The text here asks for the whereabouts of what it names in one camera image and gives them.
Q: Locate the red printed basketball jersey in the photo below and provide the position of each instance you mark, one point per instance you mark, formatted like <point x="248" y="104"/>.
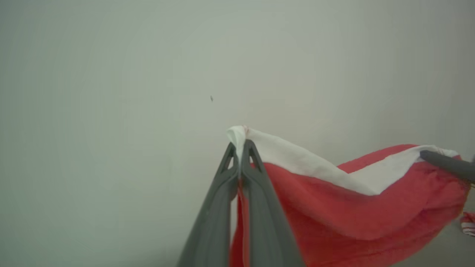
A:
<point x="468" y="224"/>

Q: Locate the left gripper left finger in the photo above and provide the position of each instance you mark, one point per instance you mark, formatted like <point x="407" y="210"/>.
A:
<point x="215" y="215"/>

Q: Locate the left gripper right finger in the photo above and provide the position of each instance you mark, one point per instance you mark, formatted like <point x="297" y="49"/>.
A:
<point x="263" y="222"/>

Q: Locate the red white-banded shorts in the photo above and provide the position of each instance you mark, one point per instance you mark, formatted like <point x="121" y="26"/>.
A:
<point x="352" y="222"/>

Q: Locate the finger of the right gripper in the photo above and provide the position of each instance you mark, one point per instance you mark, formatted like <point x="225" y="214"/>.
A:
<point x="449" y="165"/>

